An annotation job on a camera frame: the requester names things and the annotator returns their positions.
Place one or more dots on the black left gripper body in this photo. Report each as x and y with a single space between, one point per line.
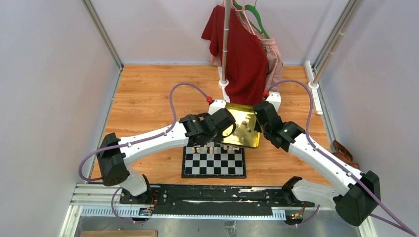
216 138

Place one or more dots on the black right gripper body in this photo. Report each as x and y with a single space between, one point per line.
259 128

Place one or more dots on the black white chess board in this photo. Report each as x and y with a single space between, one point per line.
213 160

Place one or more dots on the yellow metal tin box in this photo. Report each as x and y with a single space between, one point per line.
243 134

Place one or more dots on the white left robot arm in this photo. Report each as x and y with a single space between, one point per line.
116 155

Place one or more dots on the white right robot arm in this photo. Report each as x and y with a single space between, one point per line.
350 190

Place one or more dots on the white clothes rack stand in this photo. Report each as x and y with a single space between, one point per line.
223 81

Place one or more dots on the white right rack foot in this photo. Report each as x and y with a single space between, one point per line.
313 87

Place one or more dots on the brown cloth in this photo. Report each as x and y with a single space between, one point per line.
343 154

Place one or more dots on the pink garment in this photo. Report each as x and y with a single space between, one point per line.
275 63

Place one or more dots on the red t-shirt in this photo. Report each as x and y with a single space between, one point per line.
246 62

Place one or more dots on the green hanger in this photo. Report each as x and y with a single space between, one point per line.
242 9

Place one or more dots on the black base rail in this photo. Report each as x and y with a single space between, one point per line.
215 201

